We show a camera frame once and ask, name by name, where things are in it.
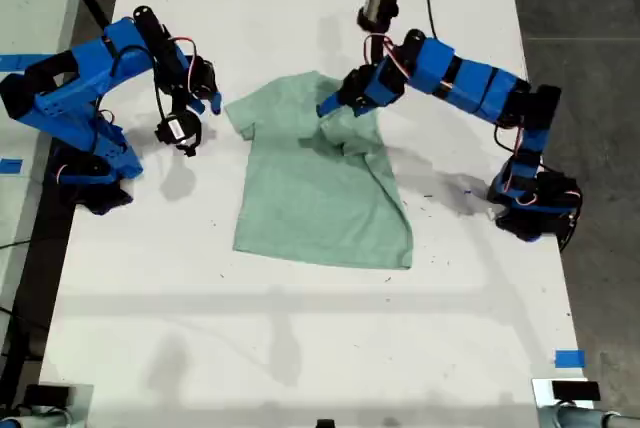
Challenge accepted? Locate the pale green T-shirt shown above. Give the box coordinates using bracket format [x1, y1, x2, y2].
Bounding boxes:
[223, 69, 415, 270]

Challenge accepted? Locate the long blue tape strip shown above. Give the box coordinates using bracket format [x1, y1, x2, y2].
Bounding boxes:
[0, 52, 62, 72]

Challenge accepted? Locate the small black box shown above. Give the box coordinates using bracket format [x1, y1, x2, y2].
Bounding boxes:
[23, 383, 72, 407]
[550, 380, 602, 402]

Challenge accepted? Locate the blue tape square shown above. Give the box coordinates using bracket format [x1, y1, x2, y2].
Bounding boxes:
[554, 349, 587, 370]

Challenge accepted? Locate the silver metal plate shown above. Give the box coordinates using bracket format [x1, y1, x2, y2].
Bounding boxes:
[530, 377, 597, 428]

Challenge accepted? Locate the short black camera stalk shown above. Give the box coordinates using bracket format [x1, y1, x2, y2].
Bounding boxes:
[167, 82, 189, 117]
[380, 22, 396, 62]

